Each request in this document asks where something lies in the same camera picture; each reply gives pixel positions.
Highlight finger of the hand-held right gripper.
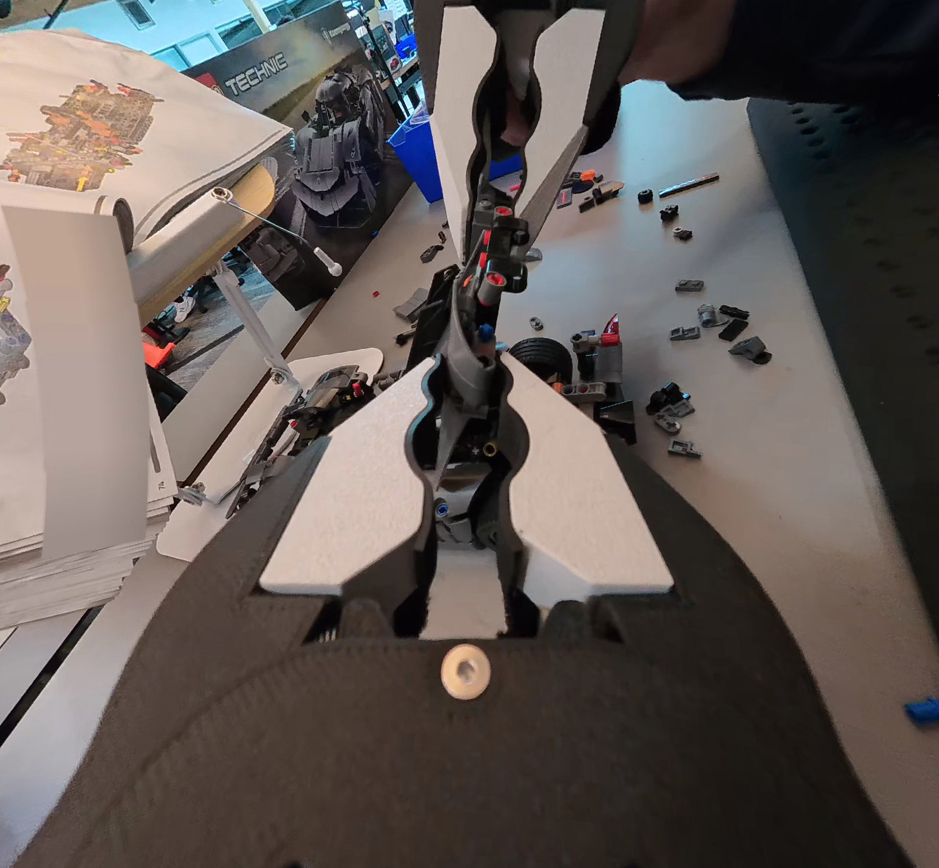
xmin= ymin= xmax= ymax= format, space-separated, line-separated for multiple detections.
xmin=427 ymin=4 xmax=509 ymax=265
xmin=514 ymin=5 xmax=610 ymax=225

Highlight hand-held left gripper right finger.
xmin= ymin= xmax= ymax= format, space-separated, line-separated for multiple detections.
xmin=497 ymin=353 xmax=676 ymax=638

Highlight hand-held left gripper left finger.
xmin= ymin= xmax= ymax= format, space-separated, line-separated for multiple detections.
xmin=257 ymin=356 xmax=445 ymax=640

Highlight grey lego car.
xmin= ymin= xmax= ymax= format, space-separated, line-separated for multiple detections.
xmin=226 ymin=265 xmax=638 ymax=553

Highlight grey lego side panel assembly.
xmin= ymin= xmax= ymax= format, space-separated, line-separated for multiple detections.
xmin=407 ymin=178 xmax=531 ymax=443

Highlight person's right forearm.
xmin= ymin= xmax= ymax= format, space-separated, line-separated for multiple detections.
xmin=669 ymin=0 xmax=939 ymax=107

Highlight orange and black lego parts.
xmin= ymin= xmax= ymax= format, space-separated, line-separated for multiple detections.
xmin=555 ymin=171 xmax=626 ymax=216

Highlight black lego set box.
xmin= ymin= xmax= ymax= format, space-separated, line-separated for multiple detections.
xmin=183 ymin=0 xmax=421 ymax=313

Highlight scattered small dark lego pieces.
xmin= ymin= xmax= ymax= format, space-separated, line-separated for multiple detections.
xmin=635 ymin=182 xmax=773 ymax=436

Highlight scattered black lego parts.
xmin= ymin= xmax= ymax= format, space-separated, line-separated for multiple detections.
xmin=392 ymin=221 xmax=452 ymax=345

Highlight lego instruction booklet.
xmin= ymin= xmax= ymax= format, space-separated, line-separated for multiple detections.
xmin=0 ymin=27 xmax=294 ymax=627

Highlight person's right hand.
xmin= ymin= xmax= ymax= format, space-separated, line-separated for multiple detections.
xmin=622 ymin=0 xmax=743 ymax=87

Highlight blue plastic storage bin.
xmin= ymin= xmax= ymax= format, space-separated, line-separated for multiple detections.
xmin=387 ymin=112 xmax=450 ymax=206

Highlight black perforated pad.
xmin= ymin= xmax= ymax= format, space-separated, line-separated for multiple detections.
xmin=747 ymin=99 xmax=939 ymax=594

